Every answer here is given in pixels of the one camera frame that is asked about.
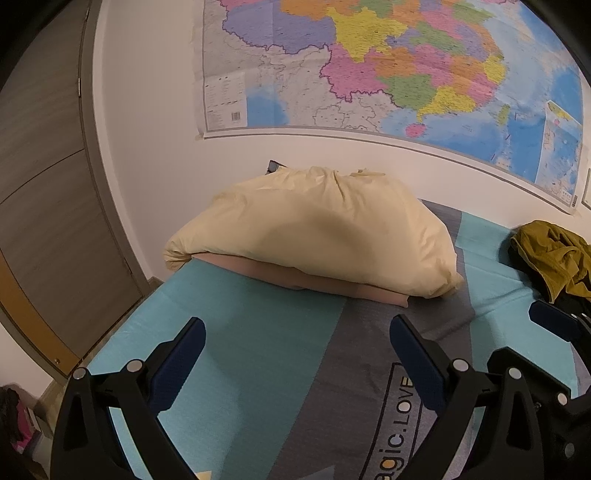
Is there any grey wooden door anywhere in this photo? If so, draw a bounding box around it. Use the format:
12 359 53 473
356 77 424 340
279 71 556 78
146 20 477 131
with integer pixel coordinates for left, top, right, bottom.
0 0 151 379

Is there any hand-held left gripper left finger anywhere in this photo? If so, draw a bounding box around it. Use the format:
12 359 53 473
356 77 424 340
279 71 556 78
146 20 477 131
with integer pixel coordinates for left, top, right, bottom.
50 317 207 480

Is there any colourful wall map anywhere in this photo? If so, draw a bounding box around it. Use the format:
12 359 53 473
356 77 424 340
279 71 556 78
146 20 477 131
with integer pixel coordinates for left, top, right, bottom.
191 0 585 215

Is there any mustard garment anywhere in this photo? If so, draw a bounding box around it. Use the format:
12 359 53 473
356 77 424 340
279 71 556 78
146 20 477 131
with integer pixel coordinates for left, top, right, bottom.
510 220 591 300

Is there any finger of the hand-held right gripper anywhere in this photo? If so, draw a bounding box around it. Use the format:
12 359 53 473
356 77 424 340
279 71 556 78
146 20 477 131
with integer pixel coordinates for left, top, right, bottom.
487 349 573 407
529 300 591 342

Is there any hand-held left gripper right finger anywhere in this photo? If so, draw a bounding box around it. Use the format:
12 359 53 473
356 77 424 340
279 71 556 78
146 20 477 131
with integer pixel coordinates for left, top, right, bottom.
389 315 543 480

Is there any cream garment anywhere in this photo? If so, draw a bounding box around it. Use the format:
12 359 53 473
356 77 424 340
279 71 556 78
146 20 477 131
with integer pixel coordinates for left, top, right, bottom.
164 166 465 298

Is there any pink garment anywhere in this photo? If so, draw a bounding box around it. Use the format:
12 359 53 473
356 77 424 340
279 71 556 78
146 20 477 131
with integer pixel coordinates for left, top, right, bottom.
191 253 411 308

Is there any dark cloth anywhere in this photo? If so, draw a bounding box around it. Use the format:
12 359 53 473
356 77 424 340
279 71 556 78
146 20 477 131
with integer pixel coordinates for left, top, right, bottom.
0 387 24 444

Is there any teal grey printed bed sheet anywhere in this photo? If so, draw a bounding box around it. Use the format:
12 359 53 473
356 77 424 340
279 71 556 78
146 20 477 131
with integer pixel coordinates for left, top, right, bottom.
85 198 591 480

